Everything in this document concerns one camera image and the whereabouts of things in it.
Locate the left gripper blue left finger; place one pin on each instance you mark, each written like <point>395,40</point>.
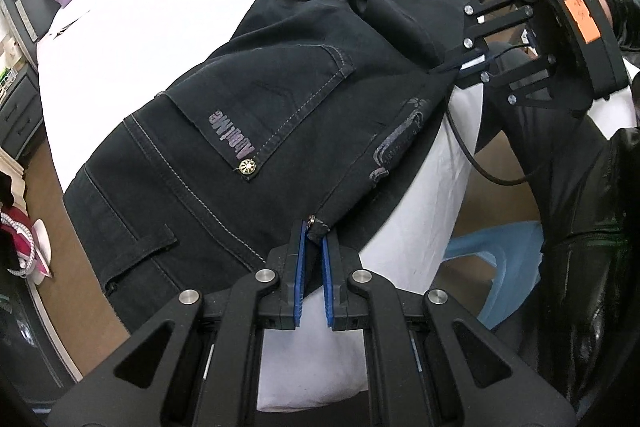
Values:
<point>283,307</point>

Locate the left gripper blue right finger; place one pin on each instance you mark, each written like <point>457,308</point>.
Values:
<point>338,263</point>

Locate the black jeans pants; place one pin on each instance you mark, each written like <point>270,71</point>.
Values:
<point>317,116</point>

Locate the light blue plastic stool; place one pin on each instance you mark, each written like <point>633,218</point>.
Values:
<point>514,250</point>

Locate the black leather jacket sleeve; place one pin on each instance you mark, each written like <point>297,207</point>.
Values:
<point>579,327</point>

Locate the red white bag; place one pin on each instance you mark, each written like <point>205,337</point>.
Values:
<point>25,247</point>

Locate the dark grey nightstand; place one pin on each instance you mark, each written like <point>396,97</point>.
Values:
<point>21,113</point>

